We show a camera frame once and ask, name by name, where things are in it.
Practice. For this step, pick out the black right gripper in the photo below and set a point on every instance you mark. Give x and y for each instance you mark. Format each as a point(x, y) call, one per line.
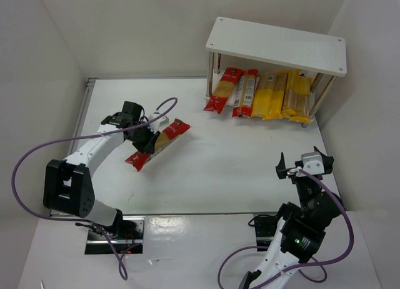
point(294, 171)

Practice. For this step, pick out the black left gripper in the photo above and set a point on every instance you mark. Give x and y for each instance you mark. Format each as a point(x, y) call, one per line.
point(145, 142)

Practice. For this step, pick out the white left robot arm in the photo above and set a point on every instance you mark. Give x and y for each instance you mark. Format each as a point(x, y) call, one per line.
point(68, 186)

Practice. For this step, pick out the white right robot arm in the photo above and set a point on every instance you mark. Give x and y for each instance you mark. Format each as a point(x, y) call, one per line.
point(300, 230)

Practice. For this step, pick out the red spaghetti bag on shelf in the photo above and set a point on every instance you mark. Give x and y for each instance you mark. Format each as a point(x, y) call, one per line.
point(224, 89)

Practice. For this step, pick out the white two-tier shelf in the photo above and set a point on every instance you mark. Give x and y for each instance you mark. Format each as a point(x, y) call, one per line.
point(320, 54)

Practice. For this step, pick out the yellow spaghetti bag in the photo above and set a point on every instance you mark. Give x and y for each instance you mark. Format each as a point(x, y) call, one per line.
point(276, 85)
point(302, 103)
point(290, 97)
point(263, 95)

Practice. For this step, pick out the red white-backed spaghetti bag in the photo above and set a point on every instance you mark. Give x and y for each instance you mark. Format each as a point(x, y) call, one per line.
point(243, 103)

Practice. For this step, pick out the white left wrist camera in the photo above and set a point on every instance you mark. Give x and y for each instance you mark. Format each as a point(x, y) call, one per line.
point(158, 121)

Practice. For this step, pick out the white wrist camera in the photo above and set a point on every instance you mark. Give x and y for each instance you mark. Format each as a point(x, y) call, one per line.
point(158, 121)
point(312, 163)

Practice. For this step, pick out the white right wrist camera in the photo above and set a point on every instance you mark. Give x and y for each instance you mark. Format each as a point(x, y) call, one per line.
point(312, 163)

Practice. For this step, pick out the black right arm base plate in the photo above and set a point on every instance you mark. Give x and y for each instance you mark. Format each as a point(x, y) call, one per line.
point(265, 226)

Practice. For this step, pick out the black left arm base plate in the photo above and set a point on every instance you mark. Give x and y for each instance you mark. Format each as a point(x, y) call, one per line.
point(131, 242)

